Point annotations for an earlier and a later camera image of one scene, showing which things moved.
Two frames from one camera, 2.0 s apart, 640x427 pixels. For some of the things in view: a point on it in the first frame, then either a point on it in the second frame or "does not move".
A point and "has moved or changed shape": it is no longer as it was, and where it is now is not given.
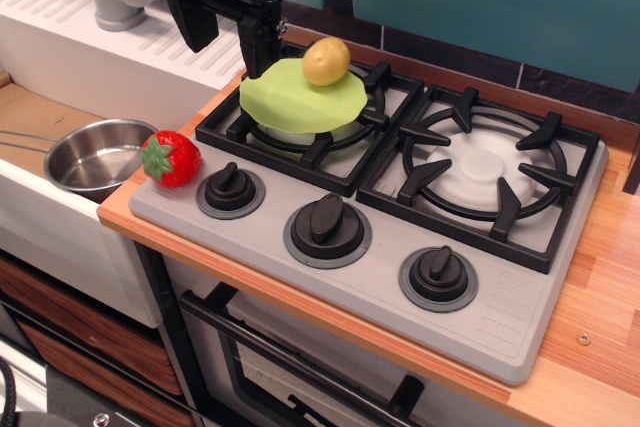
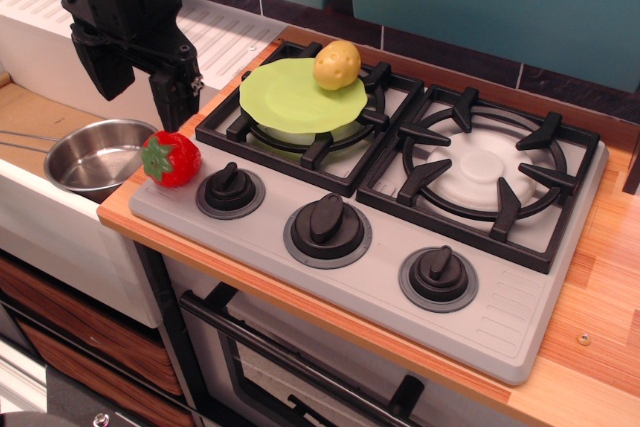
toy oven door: x=248 y=361 does not move
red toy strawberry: x=171 y=159 does not move
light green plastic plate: x=282 y=97 does not move
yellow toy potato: x=326 y=61 has moved or changed shape
